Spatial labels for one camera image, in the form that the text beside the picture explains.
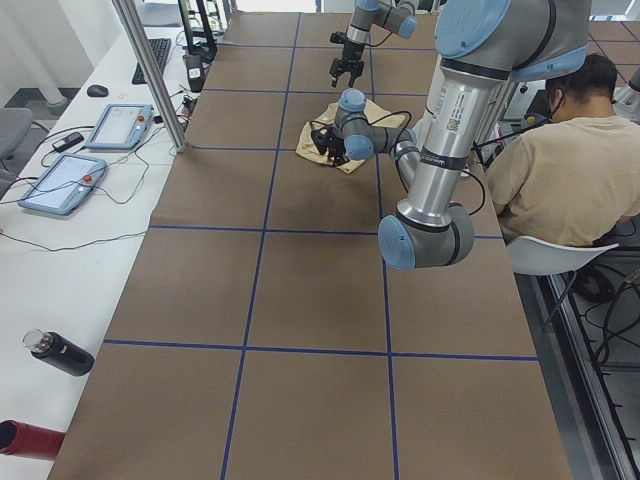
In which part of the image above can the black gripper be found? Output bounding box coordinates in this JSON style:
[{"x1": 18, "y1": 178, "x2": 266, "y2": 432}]
[
  {"x1": 329, "y1": 40, "x2": 364, "y2": 88},
  {"x1": 319, "y1": 127, "x2": 349, "y2": 166}
]

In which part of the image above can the blue teach pendant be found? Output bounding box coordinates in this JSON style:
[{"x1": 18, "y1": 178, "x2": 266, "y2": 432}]
[
  {"x1": 18, "y1": 154, "x2": 107, "y2": 216},
  {"x1": 85, "y1": 104, "x2": 153, "y2": 150}
]

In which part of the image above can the upper blue teach pendant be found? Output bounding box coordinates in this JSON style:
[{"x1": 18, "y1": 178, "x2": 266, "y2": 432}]
[{"x1": 85, "y1": 104, "x2": 153, "y2": 150}]

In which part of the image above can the lower blue teach pendant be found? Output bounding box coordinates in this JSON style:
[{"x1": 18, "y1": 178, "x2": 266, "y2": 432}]
[{"x1": 18, "y1": 154, "x2": 107, "y2": 216}]

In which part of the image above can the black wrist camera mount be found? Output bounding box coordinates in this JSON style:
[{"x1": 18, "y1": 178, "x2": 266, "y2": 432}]
[
  {"x1": 311, "y1": 126, "x2": 332, "y2": 155},
  {"x1": 329, "y1": 31, "x2": 347, "y2": 45}
]

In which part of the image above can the black keyboard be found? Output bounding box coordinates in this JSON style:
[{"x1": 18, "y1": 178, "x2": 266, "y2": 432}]
[{"x1": 130, "y1": 37, "x2": 172, "y2": 85}]

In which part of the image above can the person in beige shirt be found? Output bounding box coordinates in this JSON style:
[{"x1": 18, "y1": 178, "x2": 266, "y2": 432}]
[{"x1": 486, "y1": 54, "x2": 639, "y2": 247}]

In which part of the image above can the black smartphone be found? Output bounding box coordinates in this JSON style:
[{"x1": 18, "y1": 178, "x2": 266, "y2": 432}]
[{"x1": 52, "y1": 132, "x2": 84, "y2": 153}]

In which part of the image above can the white plastic chair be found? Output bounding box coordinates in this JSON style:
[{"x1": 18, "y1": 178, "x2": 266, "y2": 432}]
[{"x1": 505, "y1": 234, "x2": 621, "y2": 326}]

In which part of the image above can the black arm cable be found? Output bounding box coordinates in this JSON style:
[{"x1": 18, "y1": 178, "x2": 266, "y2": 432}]
[{"x1": 308, "y1": 109, "x2": 487, "y2": 217}]

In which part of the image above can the aluminium frame post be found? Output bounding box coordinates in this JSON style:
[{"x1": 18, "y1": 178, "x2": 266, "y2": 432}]
[{"x1": 111, "y1": 0, "x2": 187, "y2": 153}]

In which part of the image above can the black computer mouse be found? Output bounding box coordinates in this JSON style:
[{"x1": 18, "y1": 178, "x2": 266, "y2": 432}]
[{"x1": 86, "y1": 84, "x2": 109, "y2": 98}]

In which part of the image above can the black water bottle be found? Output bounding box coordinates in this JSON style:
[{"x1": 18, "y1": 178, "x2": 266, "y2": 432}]
[{"x1": 22, "y1": 329, "x2": 94, "y2": 377}]

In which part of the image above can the beige long sleeve shirt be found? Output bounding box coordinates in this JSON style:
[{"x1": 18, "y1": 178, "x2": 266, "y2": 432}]
[{"x1": 296, "y1": 100, "x2": 389, "y2": 174}]

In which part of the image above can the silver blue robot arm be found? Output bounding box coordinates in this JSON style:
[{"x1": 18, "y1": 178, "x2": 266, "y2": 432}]
[
  {"x1": 311, "y1": 0, "x2": 591, "y2": 270},
  {"x1": 329, "y1": 0, "x2": 419, "y2": 87}
]

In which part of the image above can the red cylinder bottle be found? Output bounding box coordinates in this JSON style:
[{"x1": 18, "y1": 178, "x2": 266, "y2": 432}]
[{"x1": 1, "y1": 420, "x2": 65, "y2": 461}]

